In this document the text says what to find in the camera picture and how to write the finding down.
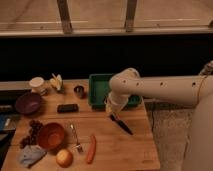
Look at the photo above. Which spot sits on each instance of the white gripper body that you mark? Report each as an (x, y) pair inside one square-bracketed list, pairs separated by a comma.
[(115, 103)]

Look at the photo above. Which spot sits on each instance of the black handled brush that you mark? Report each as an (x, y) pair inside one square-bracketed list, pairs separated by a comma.
[(121, 124)]

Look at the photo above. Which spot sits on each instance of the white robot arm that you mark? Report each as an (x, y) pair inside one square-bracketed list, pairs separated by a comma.
[(192, 91)]

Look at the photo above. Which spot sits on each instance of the red bowl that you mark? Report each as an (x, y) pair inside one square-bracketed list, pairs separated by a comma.
[(51, 136)]

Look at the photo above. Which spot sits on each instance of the purple bowl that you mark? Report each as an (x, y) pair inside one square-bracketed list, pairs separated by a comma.
[(28, 103)]

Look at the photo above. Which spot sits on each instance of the green plastic tray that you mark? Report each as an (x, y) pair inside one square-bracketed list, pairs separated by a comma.
[(98, 89)]

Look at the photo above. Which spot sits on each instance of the black rectangular block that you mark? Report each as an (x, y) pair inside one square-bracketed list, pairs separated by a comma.
[(65, 108)]

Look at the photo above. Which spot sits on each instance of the orange carrot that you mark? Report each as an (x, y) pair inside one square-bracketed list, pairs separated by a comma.
[(92, 150)]

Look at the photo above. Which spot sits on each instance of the metal fork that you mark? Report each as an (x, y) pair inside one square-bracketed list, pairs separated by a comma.
[(78, 145)]

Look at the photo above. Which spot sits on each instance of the wooden cutting board table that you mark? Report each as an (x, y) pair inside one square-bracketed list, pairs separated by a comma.
[(116, 150)]

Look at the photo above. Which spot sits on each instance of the yellow apple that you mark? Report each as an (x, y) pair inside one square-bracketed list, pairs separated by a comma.
[(64, 158)]

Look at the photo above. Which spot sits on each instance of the bunch of dark grapes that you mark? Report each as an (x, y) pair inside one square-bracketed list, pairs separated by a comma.
[(31, 137)]

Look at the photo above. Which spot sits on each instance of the grey blue cloth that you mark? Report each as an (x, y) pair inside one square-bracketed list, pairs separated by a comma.
[(30, 155)]

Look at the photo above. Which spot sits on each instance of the blue object at left edge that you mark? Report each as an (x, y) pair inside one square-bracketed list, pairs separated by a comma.
[(8, 122)]

